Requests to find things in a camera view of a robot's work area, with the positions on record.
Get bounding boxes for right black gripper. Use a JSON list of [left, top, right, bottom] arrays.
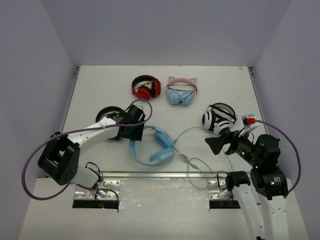
[[204, 127, 260, 168]]

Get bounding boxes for light blue headphones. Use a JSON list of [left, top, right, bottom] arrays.
[[129, 125, 175, 167]]

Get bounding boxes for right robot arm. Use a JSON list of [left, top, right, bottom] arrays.
[[205, 130, 289, 240]]

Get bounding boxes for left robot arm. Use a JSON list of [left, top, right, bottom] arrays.
[[37, 104, 146, 189]]

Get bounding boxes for white black headphones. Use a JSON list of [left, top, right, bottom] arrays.
[[202, 102, 237, 136]]

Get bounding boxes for red headphones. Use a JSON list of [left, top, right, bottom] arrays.
[[131, 75, 162, 100]]

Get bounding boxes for pink blue cat-ear headphones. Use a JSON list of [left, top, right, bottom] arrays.
[[166, 76, 198, 107]]

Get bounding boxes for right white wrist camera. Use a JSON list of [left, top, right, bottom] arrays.
[[241, 114, 258, 135]]

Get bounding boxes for metal rail bracket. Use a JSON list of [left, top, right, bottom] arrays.
[[74, 172, 236, 202]]

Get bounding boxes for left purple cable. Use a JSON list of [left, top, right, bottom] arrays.
[[21, 99, 154, 201]]

